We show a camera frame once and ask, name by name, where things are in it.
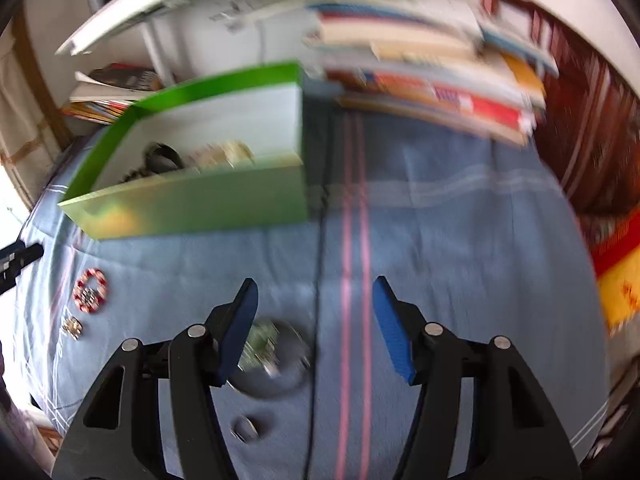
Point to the dark cover book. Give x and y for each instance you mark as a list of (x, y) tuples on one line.
[(127, 77)]

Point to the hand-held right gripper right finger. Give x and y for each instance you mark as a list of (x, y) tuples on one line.
[(392, 332)]

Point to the small gold earring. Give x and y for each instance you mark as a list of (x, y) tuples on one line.
[(72, 329)]

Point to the white shelf board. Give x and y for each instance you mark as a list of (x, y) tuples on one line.
[(145, 2)]

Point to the orange striped book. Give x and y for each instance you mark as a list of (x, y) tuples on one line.
[(95, 110)]

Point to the black bangle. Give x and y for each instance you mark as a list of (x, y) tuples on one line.
[(161, 161)]

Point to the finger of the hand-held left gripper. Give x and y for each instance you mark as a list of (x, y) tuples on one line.
[(20, 260)]

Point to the blue striped cloth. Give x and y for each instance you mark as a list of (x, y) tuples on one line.
[(460, 260)]

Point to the green and silver pendant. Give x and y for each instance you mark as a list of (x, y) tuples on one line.
[(260, 345)]

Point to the stack of books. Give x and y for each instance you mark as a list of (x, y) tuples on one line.
[(425, 60)]

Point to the green cardboard box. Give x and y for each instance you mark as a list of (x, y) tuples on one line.
[(200, 205)]

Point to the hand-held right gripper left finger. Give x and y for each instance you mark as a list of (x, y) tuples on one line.
[(239, 332)]

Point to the gold jewelry piece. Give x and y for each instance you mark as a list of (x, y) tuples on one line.
[(222, 154)]

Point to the red and yellow cloth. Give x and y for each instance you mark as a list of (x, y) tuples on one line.
[(620, 280)]

